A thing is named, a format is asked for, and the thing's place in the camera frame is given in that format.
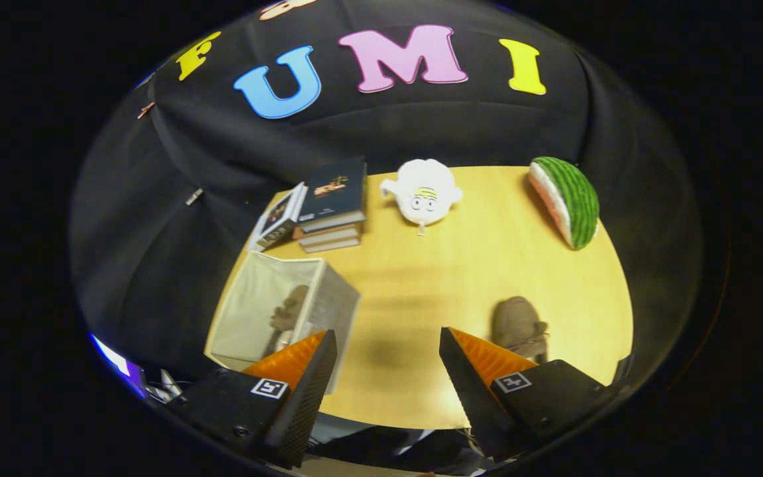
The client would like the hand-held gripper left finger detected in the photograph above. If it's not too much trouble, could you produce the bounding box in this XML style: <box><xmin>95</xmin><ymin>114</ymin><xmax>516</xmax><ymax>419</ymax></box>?
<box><xmin>166</xmin><ymin>330</ymin><xmax>338</xmax><ymax>469</ymax></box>

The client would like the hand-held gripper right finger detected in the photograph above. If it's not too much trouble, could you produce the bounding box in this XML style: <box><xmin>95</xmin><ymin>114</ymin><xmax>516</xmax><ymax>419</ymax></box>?
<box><xmin>439</xmin><ymin>327</ymin><xmax>622</xmax><ymax>464</ymax></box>

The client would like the brown shoe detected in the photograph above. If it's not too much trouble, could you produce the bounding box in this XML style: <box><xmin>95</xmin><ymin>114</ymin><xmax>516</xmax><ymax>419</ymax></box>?
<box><xmin>262</xmin><ymin>285</ymin><xmax>311</xmax><ymax>358</ymax></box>
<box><xmin>491</xmin><ymin>296</ymin><xmax>550</xmax><ymax>362</ymax></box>

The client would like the grey fabric storage box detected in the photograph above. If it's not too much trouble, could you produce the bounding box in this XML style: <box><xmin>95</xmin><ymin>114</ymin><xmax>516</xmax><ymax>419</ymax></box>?
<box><xmin>204</xmin><ymin>250</ymin><xmax>361</xmax><ymax>395</ymax></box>

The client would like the brown cover book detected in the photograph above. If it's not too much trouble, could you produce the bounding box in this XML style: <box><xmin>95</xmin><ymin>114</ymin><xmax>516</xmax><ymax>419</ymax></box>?
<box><xmin>302</xmin><ymin>237</ymin><xmax>362</xmax><ymax>254</ymax></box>
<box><xmin>292</xmin><ymin>224</ymin><xmax>363</xmax><ymax>247</ymax></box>

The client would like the white cover book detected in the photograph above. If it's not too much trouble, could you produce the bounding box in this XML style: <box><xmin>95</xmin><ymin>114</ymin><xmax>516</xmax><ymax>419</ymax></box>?
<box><xmin>248</xmin><ymin>182</ymin><xmax>308</xmax><ymax>253</ymax></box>

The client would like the lit monitor screen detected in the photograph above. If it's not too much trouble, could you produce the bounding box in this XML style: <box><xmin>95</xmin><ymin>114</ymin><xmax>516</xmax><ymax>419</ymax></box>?
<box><xmin>89</xmin><ymin>333</ymin><xmax>151</xmax><ymax>400</ymax></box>

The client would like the white plush toy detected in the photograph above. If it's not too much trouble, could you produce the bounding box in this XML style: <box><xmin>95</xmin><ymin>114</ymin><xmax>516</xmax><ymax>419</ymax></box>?
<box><xmin>380</xmin><ymin>159</ymin><xmax>463</xmax><ymax>236</ymax></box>

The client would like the dark blue book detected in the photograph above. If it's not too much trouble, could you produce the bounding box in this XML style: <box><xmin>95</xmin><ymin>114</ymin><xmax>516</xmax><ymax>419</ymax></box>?
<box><xmin>297</xmin><ymin>156</ymin><xmax>368</xmax><ymax>234</ymax></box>

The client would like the watermelon slice plush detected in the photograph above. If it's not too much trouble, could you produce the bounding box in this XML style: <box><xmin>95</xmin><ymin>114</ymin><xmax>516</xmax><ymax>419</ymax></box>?
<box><xmin>529</xmin><ymin>156</ymin><xmax>600</xmax><ymax>250</ymax></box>

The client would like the black backdrop cloth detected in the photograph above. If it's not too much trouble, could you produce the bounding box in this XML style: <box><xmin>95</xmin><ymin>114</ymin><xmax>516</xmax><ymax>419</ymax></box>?
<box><xmin>69</xmin><ymin>0</ymin><xmax>703</xmax><ymax>398</ymax></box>

